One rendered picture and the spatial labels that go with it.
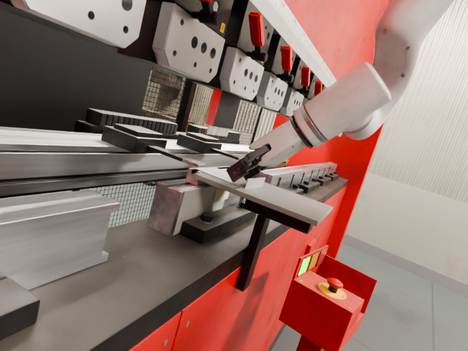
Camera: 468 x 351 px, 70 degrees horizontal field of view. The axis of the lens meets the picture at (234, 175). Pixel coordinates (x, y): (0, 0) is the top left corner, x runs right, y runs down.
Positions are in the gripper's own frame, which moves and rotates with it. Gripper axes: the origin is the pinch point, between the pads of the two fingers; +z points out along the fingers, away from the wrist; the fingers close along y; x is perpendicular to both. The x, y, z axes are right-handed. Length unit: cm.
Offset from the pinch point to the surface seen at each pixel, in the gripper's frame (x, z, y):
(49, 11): -11.0, -11.1, 45.4
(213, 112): -13.0, -2.4, 4.4
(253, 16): -19.1, -20.6, 11.0
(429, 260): 111, 12, -347
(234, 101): -15.2, -5.3, -2.4
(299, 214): 13.9, -8.6, 6.6
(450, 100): -24, -90, -349
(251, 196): 6.7, -2.3, 7.3
